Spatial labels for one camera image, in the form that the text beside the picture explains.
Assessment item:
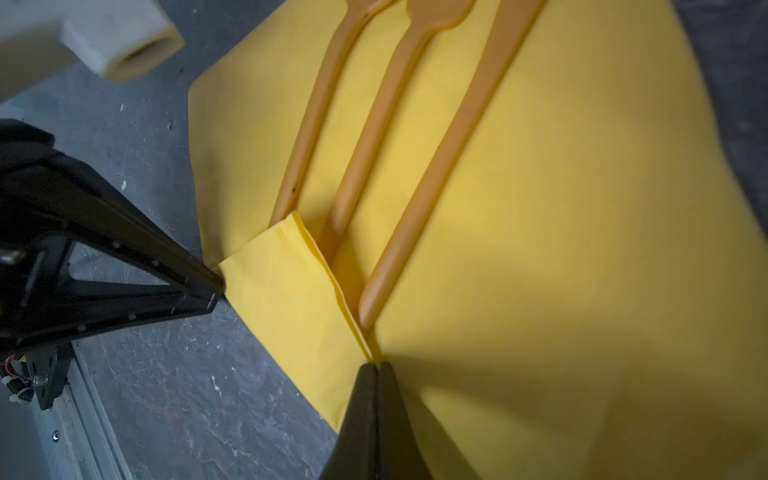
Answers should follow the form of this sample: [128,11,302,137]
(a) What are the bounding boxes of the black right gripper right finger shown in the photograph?
[377,362,433,479]

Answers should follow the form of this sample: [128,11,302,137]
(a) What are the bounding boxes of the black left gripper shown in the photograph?
[1,119,223,410]

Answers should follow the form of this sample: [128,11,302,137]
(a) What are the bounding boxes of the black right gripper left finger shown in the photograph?
[320,364,378,479]

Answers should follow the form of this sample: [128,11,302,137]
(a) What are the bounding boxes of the yellow paper napkin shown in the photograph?
[189,1,767,479]

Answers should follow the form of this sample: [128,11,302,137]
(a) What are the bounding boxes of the yellow plastic fork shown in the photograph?
[317,0,474,263]

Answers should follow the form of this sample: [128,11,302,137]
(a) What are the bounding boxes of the yellow plastic knife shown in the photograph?
[358,0,545,332]

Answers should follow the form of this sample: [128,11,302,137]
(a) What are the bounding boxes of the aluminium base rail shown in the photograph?
[31,344,134,479]

